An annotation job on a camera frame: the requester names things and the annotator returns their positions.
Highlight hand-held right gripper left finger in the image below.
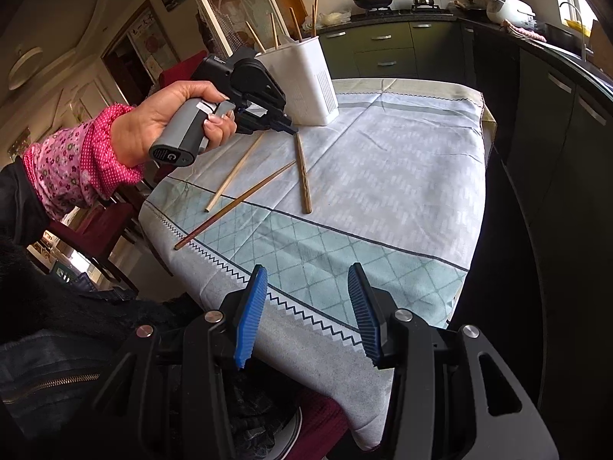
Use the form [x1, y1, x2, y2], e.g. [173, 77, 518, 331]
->
[89, 263, 269, 460]

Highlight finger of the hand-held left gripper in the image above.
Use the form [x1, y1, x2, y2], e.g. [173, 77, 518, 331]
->
[237, 105, 300, 136]

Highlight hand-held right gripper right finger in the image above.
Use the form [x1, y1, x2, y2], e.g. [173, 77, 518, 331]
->
[347, 263, 559, 460]

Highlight white plastic utensil holder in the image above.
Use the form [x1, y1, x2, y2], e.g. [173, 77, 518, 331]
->
[254, 36, 341, 126]

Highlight dark brown wooden chopstick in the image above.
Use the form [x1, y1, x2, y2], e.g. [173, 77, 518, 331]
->
[294, 131, 313, 215]

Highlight long reddish wooden chopstick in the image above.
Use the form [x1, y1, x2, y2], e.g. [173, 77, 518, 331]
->
[174, 160, 298, 251]

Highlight person's left forearm pink sleeve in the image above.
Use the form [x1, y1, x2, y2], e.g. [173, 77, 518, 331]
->
[21, 103, 147, 221]

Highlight person's left hand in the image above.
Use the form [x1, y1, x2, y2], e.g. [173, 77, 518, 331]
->
[111, 80, 239, 169]

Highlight patterned white green tablecloth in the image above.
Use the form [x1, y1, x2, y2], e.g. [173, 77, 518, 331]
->
[139, 78, 496, 451]

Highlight green lower kitchen cabinets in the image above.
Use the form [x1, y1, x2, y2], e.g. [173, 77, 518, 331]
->
[318, 20, 467, 87]

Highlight gas stove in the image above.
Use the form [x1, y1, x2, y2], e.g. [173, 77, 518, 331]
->
[352, 5, 453, 16]

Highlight person's dark clothing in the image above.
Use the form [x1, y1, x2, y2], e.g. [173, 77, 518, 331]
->
[0, 158, 307, 460]

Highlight round ceiling lamp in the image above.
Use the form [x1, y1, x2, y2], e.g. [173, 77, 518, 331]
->
[8, 47, 46, 91]

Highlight white rice cooker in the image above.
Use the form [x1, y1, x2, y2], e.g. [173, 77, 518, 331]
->
[486, 0, 536, 27]

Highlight dark side kitchen cabinets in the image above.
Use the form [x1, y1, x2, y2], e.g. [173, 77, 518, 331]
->
[460, 19, 613, 442]

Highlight pink cloth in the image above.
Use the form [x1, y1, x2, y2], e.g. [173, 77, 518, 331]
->
[503, 21, 547, 41]

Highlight black pot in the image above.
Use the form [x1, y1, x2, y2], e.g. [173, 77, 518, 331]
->
[546, 23, 582, 49]

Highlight tall steel faucet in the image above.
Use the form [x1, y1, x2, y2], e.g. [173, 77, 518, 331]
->
[559, 1, 587, 63]

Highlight brown cutting board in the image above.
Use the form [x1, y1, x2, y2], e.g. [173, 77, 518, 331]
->
[589, 19, 613, 63]

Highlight white wall calendar poster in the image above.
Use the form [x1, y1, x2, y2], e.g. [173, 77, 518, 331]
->
[127, 7, 180, 72]

